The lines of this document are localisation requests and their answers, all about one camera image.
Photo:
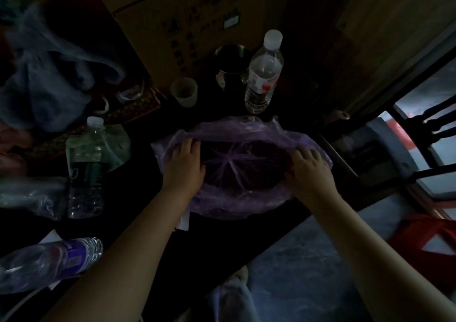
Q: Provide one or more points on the person's left hand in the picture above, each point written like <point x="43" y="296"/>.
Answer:
<point x="185" y="175"/>

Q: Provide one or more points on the person's right hand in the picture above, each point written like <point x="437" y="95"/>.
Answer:
<point x="313" y="179"/>

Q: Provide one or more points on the purple plastic bag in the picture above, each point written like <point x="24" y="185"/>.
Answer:
<point x="242" y="133"/>

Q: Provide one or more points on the person's right forearm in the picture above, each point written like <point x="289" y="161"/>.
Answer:
<point x="374" y="261"/>

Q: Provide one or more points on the person's left forearm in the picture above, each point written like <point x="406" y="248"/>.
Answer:
<point x="117" y="268"/>

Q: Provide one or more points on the person's grey trouser leg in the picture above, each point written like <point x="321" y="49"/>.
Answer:
<point x="235" y="304"/>

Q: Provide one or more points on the crumpled white paper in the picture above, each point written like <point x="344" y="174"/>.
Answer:
<point x="184" y="222"/>

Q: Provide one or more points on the dark wooden chair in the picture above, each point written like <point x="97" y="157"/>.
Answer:
<point x="377" y="154"/>

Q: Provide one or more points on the light green plastic bag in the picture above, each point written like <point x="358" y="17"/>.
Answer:
<point x="117" y="147"/>

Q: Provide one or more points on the small brown cup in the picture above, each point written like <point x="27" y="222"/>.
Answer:
<point x="184" y="95"/>

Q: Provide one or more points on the patterned brown gold cloth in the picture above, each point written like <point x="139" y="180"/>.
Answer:
<point x="139" y="108"/>

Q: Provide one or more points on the water bottle dark green label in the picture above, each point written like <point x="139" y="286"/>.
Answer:
<point x="87" y="182"/>

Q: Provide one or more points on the red plastic stool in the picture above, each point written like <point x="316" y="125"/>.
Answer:
<point x="409" y="232"/>

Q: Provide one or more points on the white perforated shoe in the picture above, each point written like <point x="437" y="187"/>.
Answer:
<point x="239" y="275"/>

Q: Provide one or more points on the water bottle red label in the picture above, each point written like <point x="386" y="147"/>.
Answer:
<point x="263" y="75"/>

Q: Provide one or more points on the dark metal mug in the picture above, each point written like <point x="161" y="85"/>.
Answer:
<point x="231" y="61"/>

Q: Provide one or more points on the brown cardboard box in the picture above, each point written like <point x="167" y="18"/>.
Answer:
<point x="149" y="29"/>

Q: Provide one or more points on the white paper napkin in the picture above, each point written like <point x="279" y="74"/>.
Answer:
<point x="48" y="238"/>

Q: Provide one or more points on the clear bottle bright green label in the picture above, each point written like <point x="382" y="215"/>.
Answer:
<point x="32" y="197"/>

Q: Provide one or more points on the grey plastic bag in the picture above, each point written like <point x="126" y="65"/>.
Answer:
<point x="53" y="83"/>

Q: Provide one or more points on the clear plastic water bottle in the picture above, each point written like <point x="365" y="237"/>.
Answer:
<point x="46" y="264"/>

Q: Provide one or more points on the pink cloth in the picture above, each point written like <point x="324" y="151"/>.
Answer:
<point x="14" y="147"/>

